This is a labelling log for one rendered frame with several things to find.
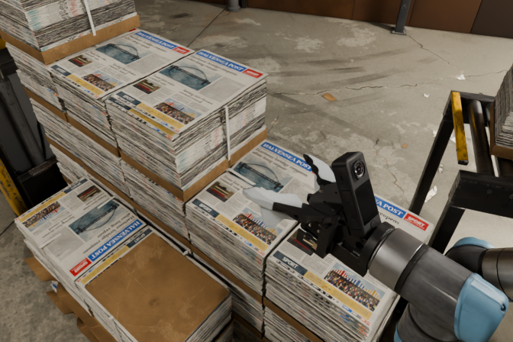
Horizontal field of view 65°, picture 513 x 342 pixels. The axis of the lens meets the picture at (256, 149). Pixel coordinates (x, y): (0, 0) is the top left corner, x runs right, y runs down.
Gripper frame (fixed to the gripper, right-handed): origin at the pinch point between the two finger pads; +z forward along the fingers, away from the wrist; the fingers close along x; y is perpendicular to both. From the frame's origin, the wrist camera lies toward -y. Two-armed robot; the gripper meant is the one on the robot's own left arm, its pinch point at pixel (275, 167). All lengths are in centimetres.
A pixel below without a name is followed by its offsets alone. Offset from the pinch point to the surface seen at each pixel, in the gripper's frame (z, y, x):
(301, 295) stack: -2.9, 44.7, 14.7
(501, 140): -18, 24, 94
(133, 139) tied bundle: 55, 26, 6
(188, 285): 29, 63, 5
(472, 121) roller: -4, 30, 112
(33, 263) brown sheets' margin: 89, 88, -21
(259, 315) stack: 11, 71, 17
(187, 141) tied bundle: 37.7, 19.8, 11.6
